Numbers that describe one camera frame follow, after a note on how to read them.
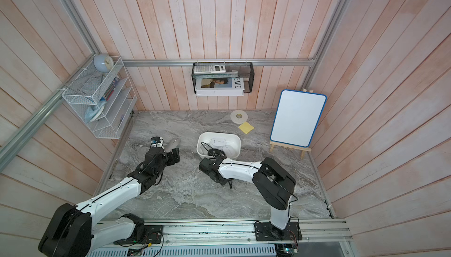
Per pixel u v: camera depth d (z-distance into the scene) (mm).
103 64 798
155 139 746
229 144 1025
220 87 934
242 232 750
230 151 977
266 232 726
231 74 899
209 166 701
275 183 470
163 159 675
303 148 928
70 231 396
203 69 905
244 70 972
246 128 1116
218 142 1010
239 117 1181
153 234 732
